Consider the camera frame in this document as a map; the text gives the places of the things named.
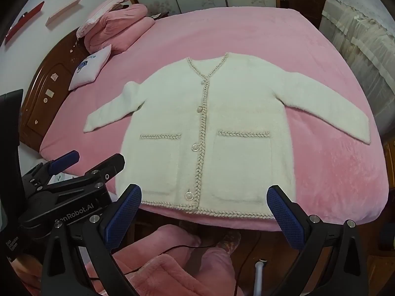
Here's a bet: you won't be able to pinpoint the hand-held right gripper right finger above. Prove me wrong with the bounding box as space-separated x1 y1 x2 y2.
266 185 369 296

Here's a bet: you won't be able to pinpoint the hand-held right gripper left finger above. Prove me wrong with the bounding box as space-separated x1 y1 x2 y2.
40 184 145 296

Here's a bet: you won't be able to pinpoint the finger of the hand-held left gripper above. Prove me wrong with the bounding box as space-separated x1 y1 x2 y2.
83 153 125 187
21 150 80 189

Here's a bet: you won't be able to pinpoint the white fluffy cardigan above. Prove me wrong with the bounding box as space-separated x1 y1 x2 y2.
84 52 371 221

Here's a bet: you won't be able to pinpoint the pink bed blanket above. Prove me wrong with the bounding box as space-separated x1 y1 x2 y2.
39 6 390 232

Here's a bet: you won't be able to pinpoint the white tube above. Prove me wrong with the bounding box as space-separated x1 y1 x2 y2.
253 257 267 296

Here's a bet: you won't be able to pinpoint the black flat panel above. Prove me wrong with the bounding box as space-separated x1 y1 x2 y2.
0 89 24 161

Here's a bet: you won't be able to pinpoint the person's pink fleece pyjamas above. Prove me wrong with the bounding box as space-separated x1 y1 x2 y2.
83 224 244 296

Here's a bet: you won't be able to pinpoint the dark wooden headboard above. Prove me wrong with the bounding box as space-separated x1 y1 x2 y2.
20 26 93 154

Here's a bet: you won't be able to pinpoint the white printed cushion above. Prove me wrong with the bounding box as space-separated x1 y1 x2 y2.
68 44 112 91

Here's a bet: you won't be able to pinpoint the pink folded quilt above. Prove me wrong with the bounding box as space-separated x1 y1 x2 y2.
84 4 156 55

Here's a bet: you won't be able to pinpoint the pink pillow with lace trim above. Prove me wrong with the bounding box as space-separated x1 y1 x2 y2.
76 0 136 39

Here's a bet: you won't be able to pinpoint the cream lace-covered furniture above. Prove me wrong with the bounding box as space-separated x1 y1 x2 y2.
318 0 395 139

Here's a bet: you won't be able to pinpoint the black cable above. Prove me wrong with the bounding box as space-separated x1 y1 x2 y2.
123 233 263 296

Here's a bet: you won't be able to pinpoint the red wall shelf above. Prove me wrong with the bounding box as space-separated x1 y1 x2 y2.
4 1 45 44

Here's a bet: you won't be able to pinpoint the beige wall shelf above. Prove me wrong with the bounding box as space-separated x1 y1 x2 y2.
46 0 84 27

